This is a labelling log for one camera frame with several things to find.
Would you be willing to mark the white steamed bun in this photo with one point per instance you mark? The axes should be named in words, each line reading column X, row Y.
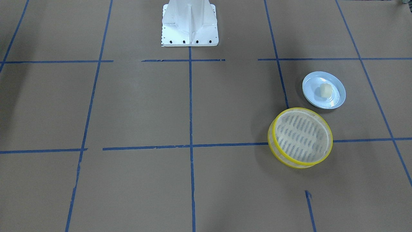
column 326, row 90

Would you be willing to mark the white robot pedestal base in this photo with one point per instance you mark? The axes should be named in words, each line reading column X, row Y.
column 189, row 23

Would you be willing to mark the yellow rimmed bamboo steamer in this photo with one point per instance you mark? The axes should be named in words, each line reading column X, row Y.
column 300, row 138

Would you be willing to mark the light blue plate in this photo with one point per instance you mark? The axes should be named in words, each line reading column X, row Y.
column 311, row 90

